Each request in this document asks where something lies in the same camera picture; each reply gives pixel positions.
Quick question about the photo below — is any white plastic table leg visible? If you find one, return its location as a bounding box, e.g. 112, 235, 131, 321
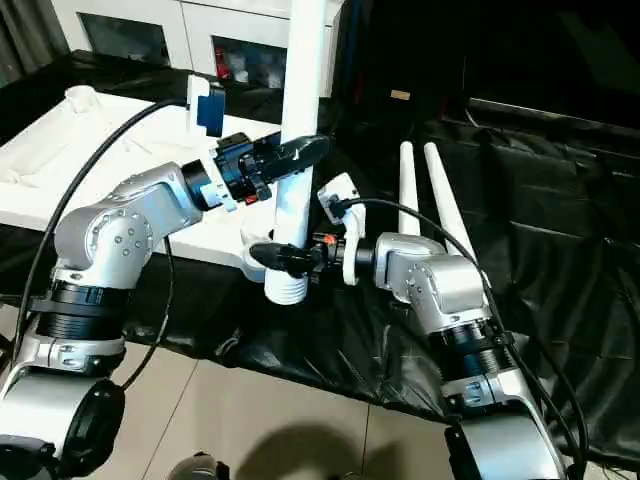
423, 141, 482, 266
398, 140, 422, 236
263, 0, 335, 306

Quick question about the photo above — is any white plastic table top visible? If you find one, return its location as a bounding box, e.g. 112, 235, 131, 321
0, 85, 311, 284

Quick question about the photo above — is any white sideboard with glass doors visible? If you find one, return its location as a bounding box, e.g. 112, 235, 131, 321
54, 0, 342, 99

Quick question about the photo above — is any grey robot torso front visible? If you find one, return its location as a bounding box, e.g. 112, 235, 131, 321
169, 451, 232, 480

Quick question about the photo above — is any black glossy mat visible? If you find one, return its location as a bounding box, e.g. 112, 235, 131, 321
0, 49, 640, 461

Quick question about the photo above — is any grey curtain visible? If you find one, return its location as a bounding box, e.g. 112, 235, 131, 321
0, 0, 71, 86

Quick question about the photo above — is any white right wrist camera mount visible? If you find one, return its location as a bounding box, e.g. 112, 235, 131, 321
318, 172, 367, 287

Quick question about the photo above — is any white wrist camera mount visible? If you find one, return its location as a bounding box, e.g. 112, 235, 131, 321
318, 172, 367, 287
185, 73, 240, 214

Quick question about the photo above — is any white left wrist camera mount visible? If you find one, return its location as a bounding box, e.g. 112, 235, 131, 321
185, 73, 240, 214

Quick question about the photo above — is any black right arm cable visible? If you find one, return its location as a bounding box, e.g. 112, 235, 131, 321
339, 198, 589, 480

